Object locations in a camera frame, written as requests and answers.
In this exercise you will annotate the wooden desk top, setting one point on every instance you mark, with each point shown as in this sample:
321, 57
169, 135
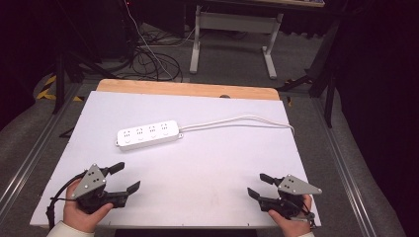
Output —
293, 3

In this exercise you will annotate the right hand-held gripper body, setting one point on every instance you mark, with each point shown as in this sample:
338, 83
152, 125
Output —
294, 187

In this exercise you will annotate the aluminium floor rail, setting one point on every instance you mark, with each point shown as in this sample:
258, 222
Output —
29, 154
346, 171

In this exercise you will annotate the white table board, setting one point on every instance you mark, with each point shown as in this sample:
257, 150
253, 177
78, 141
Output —
197, 164

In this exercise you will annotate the wooden table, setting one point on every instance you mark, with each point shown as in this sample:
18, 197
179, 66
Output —
184, 89

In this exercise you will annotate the black metal stand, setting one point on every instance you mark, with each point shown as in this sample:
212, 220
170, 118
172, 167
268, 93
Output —
324, 75
61, 82

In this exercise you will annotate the white power strip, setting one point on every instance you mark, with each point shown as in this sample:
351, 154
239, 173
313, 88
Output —
148, 134

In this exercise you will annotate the white metal desk frame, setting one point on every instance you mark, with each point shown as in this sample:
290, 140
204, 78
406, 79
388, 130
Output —
235, 22

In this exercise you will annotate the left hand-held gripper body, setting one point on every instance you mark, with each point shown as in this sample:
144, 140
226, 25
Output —
88, 183

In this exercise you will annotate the person's right hand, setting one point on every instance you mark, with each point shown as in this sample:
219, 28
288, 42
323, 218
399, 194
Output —
293, 227

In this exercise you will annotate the person's left hand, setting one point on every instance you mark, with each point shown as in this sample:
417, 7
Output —
80, 216

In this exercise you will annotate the yellow black floor tape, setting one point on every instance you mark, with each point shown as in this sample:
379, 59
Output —
47, 89

